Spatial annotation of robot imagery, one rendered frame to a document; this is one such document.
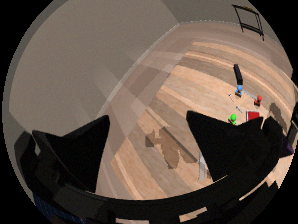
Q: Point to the red-handled rubber stamp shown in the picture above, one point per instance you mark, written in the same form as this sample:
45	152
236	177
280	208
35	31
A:
258	102

